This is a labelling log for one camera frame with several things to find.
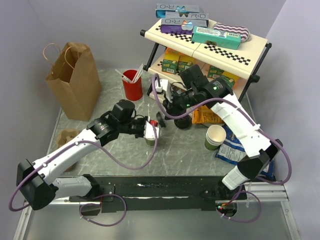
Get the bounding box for green yellow box far left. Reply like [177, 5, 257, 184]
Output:
[161, 47, 181, 74]

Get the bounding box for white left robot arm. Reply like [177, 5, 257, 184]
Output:
[16, 99, 150, 210]

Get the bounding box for brown paper bag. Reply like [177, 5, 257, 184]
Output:
[45, 42, 102, 122]

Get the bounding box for purple grey R+Co box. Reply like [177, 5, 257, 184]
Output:
[160, 18, 209, 35]

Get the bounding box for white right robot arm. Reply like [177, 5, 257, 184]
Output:
[151, 64, 284, 199]

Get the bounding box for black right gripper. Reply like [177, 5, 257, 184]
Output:
[163, 87, 198, 121]

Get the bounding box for green yellow box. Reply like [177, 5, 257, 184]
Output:
[161, 47, 181, 74]
[220, 71, 240, 89]
[207, 65, 224, 79]
[177, 53, 195, 72]

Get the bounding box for white wrapped straws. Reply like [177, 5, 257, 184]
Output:
[114, 63, 145, 84]

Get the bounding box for green yellow box far right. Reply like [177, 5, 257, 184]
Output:
[220, 71, 240, 89]

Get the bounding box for teal rectangular box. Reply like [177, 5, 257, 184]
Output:
[191, 26, 241, 50]

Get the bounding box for blue chips bag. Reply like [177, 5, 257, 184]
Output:
[215, 124, 276, 176]

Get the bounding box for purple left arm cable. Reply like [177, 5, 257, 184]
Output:
[8, 123, 160, 226]

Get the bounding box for stack of green paper cups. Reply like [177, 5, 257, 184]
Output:
[204, 125, 227, 151]

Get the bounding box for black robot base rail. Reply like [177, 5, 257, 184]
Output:
[69, 176, 249, 213]

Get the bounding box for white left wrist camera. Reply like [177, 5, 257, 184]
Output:
[144, 120, 160, 141]

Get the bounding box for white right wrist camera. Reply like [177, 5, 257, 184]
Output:
[155, 79, 173, 103]

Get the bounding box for cream three-tier shelf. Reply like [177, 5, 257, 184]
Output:
[140, 19, 272, 101]

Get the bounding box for orange snack bag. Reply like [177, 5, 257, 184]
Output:
[192, 105, 224, 124]

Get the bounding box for purple wavy pouch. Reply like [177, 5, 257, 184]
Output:
[212, 22, 252, 43]

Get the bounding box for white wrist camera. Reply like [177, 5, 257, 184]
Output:
[155, 79, 173, 103]
[144, 120, 160, 141]

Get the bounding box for red plastic cup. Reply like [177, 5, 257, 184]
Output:
[122, 69, 143, 101]

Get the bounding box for cardboard cup carrier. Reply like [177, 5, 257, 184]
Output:
[56, 128, 82, 173]

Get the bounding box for top grey R+Co box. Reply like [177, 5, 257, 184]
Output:
[155, 3, 209, 20]

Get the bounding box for green paper coffee cup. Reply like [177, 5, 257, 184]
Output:
[145, 136, 159, 147]

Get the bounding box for stack of black lids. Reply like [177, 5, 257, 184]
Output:
[174, 116, 192, 130]

